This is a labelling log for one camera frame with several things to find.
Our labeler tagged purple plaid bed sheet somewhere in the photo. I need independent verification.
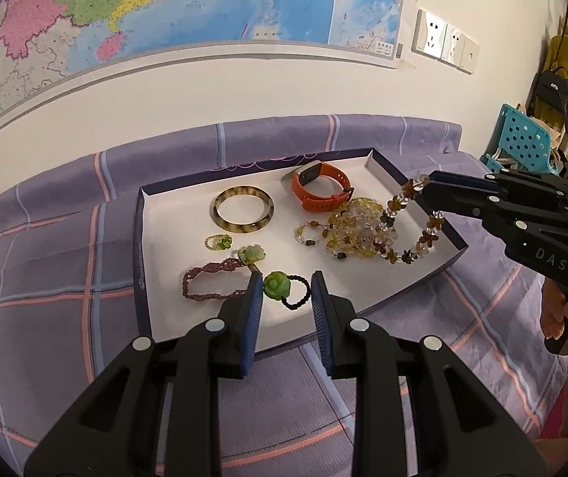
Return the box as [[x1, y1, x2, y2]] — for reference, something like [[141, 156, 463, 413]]
[[0, 114, 568, 477]]

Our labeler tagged brown mottled bangle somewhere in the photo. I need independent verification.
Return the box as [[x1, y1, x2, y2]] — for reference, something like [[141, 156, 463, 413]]
[[209, 185, 276, 235]]

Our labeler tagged yellow hanging garment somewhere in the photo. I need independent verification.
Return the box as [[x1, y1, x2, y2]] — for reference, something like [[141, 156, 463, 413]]
[[547, 35, 568, 80]]

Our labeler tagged orange smartwatch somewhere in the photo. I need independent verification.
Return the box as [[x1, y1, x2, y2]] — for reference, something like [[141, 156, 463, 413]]
[[291, 160, 355, 214]]

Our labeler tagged green rose hair tie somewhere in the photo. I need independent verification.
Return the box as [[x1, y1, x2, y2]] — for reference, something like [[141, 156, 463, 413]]
[[263, 271, 311, 310]]

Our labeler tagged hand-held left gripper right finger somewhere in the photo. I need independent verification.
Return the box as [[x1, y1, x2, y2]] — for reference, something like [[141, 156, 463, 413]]
[[310, 271, 546, 477]]

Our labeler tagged teal plastic chair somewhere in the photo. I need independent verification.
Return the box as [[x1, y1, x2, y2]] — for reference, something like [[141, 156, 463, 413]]
[[480, 103, 563, 176]]

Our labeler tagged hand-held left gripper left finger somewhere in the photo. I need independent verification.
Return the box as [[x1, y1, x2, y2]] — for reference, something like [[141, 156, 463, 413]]
[[24, 271, 265, 477]]

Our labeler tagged dark purple box tray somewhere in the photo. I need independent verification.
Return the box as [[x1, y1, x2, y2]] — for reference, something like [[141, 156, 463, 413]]
[[134, 147, 469, 355]]

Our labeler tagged purple beaded bracelet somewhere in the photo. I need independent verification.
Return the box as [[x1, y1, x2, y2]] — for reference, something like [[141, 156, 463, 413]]
[[183, 257, 251, 303]]

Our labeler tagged flower bead necklace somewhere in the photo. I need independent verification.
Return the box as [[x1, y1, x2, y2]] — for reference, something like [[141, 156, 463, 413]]
[[336, 174, 446, 265]]

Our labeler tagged colourful wall map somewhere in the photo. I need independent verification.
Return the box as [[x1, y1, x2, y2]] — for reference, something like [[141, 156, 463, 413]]
[[0, 0, 410, 142]]

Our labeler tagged pink cloth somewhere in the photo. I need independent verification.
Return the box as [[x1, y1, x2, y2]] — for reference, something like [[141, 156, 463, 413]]
[[545, 392, 568, 440]]

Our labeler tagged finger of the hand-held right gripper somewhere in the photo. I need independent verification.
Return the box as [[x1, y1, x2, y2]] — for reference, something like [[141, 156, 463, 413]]
[[428, 170, 568, 200], [422, 181, 568, 245]]

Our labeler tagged amber and clear bead bracelet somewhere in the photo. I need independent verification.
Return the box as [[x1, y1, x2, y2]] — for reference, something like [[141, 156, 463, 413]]
[[294, 217, 337, 250]]

